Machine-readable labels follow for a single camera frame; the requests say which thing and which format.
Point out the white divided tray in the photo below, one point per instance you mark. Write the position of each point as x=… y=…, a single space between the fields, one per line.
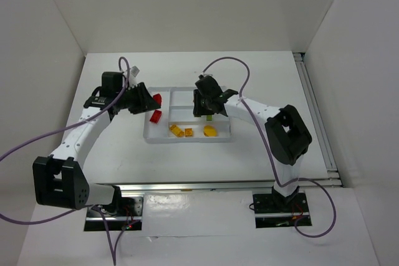
x=177 y=123

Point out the small orange lego brick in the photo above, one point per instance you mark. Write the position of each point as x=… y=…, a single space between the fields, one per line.
x=189 y=132

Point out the red and green lego stack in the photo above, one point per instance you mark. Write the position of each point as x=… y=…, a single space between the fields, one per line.
x=158 y=98

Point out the aluminium rail right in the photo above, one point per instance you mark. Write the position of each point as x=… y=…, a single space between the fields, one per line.
x=332 y=171

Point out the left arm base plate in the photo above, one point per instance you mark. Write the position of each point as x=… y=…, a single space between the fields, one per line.
x=128 y=214

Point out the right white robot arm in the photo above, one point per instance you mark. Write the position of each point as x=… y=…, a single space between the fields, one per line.
x=283 y=131

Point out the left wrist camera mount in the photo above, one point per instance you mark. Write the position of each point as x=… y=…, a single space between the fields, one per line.
x=131 y=76

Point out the yellow lego piece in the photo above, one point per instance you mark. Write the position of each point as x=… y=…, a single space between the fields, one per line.
x=177 y=131

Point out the yellow rounded printed lego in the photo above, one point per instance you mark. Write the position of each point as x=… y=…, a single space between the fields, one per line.
x=210 y=131

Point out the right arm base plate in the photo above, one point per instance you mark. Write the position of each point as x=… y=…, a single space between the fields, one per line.
x=269 y=215

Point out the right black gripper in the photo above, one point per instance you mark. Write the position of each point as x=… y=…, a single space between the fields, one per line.
x=199 y=103

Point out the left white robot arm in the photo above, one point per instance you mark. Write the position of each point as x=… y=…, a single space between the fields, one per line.
x=59 y=180

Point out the red lego brick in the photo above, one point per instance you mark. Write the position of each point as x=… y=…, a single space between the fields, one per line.
x=156 y=116

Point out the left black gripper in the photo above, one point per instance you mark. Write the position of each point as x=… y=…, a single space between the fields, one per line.
x=137 y=98

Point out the aluminium rail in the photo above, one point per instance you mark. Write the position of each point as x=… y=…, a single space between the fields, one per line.
x=197 y=186
x=332 y=171

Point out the aluminium rail front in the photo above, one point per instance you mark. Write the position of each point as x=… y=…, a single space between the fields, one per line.
x=197 y=186

